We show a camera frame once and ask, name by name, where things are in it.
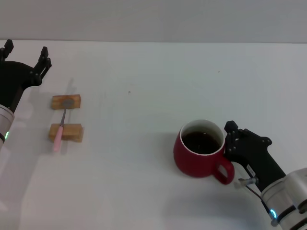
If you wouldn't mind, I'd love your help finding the plain wooden block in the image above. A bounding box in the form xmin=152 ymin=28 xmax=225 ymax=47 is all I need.
xmin=48 ymin=123 xmax=84 ymax=143

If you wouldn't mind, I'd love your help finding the wooden block with orange stain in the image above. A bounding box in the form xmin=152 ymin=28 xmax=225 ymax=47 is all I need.
xmin=50 ymin=94 xmax=82 ymax=110

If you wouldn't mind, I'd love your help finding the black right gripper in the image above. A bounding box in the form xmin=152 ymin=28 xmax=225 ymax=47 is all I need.
xmin=224 ymin=121 xmax=287 ymax=192

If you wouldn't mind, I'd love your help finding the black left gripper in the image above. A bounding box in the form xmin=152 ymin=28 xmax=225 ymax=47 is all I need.
xmin=0 ymin=39 xmax=52 ymax=113

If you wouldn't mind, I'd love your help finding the right gripper cable with plug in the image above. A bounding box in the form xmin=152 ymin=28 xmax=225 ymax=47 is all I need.
xmin=238 ymin=176 xmax=276 ymax=227

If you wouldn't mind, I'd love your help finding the red ceramic cup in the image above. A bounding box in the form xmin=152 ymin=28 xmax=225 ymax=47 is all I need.
xmin=173 ymin=119 xmax=235 ymax=185

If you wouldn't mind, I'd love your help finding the pink handled metal spoon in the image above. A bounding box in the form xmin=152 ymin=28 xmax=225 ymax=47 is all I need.
xmin=52 ymin=99 xmax=74 ymax=152

